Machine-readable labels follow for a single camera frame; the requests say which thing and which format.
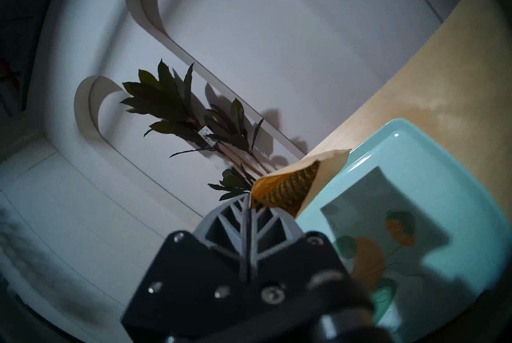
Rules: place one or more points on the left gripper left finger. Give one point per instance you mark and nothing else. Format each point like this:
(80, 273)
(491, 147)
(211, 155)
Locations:
(192, 278)

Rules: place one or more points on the white plant tag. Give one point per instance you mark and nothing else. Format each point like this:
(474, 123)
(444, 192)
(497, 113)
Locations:
(207, 135)

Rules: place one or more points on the tall green potted plant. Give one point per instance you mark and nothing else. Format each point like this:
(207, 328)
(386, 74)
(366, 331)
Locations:
(168, 106)

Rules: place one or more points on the stained kraft paper envelope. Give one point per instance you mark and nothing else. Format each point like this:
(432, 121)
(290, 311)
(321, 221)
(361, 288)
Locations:
(324, 170)

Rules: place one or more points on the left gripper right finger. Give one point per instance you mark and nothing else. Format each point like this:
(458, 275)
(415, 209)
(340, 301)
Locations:
(304, 274)

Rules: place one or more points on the teal tray with leaf print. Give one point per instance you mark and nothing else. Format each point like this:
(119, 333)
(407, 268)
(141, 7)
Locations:
(420, 170)

